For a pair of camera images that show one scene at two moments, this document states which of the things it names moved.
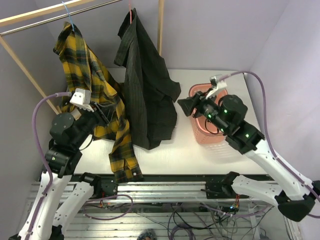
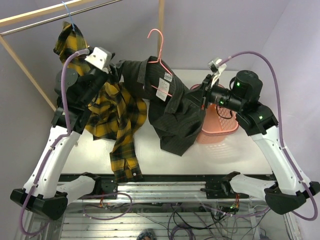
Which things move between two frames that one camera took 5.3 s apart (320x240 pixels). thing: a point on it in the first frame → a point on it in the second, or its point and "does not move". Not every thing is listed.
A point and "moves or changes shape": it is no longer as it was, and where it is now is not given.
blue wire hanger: x=69 y=16 does not move
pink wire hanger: x=130 y=13 → x=160 y=59
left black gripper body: x=102 y=119 → x=114 y=77
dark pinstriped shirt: x=150 y=94 moves or changes shape
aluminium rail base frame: x=169 y=207 does not move
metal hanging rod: x=48 y=20 does not move
